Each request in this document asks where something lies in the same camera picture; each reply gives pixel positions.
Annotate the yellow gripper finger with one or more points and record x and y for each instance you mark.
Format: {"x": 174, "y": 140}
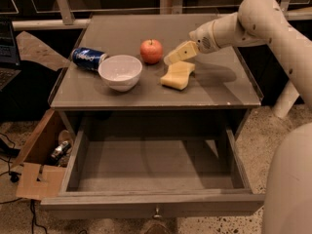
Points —
{"x": 184, "y": 51}

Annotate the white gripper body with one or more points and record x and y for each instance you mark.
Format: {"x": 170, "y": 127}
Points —
{"x": 202, "y": 40}

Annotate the red apple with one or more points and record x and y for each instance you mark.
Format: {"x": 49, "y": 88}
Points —
{"x": 151, "y": 51}

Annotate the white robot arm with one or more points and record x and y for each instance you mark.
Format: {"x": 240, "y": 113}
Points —
{"x": 288, "y": 197}

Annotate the grey cabinet with top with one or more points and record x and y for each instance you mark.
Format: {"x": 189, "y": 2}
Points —
{"x": 221, "y": 80}

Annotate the open grey top drawer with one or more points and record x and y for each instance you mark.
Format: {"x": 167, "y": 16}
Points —
{"x": 120, "y": 168}

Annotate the metal drawer knob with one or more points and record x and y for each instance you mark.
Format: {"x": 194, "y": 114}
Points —
{"x": 157, "y": 214}

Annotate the yellow sponge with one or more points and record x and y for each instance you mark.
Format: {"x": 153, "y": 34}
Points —
{"x": 177, "y": 76}

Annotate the white bowl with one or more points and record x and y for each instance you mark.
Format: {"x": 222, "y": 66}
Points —
{"x": 120, "y": 73}

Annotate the blue soda can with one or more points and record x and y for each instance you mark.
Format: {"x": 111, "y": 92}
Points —
{"x": 87, "y": 58}

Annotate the brown cardboard sheet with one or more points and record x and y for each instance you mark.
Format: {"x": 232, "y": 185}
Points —
{"x": 33, "y": 49}

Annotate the small items in box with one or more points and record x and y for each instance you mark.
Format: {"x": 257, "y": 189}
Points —
{"x": 60, "y": 155}

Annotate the laptop computer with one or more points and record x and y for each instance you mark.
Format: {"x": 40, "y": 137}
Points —
{"x": 9, "y": 53}

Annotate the cardboard box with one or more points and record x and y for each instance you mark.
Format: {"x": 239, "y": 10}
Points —
{"x": 40, "y": 178}

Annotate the metal railing frame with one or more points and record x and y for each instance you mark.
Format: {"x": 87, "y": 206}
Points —
{"x": 60, "y": 14}

